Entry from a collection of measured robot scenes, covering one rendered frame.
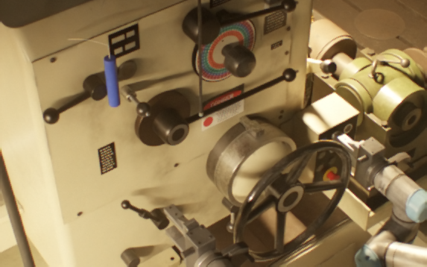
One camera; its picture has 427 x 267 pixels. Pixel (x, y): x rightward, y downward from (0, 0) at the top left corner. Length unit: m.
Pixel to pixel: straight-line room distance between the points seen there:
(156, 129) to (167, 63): 0.16
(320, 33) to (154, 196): 0.85
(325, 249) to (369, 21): 0.89
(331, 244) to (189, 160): 1.06
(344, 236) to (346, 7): 0.90
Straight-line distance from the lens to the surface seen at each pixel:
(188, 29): 1.76
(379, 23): 3.21
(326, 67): 2.17
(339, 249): 3.08
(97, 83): 1.69
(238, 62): 1.83
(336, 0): 3.31
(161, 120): 1.86
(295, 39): 2.07
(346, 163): 2.11
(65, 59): 1.66
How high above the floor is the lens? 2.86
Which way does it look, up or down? 43 degrees down
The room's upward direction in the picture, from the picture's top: straight up
